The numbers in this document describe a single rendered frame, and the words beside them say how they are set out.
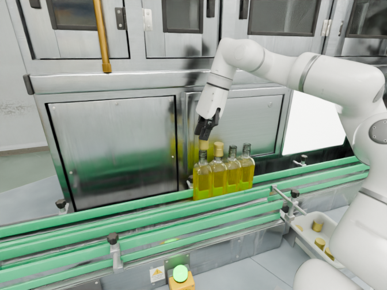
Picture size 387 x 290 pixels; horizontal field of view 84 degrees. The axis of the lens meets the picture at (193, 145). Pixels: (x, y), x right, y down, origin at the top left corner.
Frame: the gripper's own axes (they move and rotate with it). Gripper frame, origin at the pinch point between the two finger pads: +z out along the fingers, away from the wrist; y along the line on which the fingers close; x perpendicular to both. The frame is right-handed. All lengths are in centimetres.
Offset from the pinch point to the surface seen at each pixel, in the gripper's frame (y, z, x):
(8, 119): -314, 128, -142
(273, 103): -11.9, -14.9, 34.6
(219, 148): 2.1, 3.9, 7.0
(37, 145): -310, 163, -104
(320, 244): 25, 26, 47
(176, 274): 20.7, 38.3, -4.1
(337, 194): 9, 14, 73
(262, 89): -11.6, -19.0, 26.2
